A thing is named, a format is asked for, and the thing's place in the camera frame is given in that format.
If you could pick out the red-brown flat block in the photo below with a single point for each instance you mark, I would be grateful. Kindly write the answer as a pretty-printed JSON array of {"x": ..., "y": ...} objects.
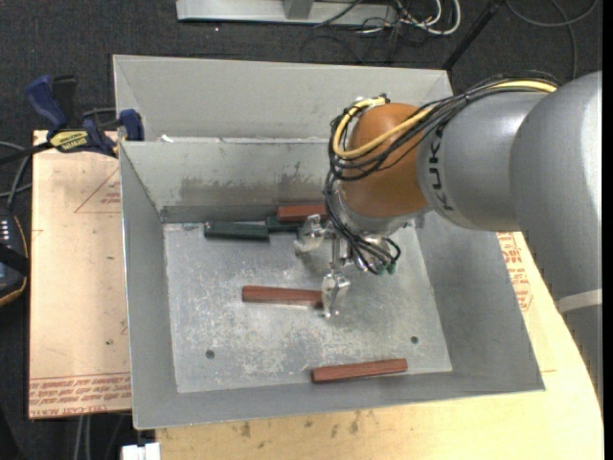
[
  {"x": 299, "y": 212},
  {"x": 359, "y": 370},
  {"x": 280, "y": 295}
]

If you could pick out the brown cardboard board red print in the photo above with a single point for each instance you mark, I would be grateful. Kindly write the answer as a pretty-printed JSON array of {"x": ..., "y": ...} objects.
[{"x": 76, "y": 281}]

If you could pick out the grey metal bin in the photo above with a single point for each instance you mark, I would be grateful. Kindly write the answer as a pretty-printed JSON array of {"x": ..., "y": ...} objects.
[{"x": 249, "y": 314}]

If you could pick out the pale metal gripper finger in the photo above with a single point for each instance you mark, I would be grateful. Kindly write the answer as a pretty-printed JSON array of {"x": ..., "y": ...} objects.
[
  {"x": 328, "y": 297},
  {"x": 343, "y": 289}
]

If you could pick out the dark green flat block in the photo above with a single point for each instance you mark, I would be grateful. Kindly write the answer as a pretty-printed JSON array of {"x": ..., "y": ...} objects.
[
  {"x": 237, "y": 231},
  {"x": 282, "y": 224}
]

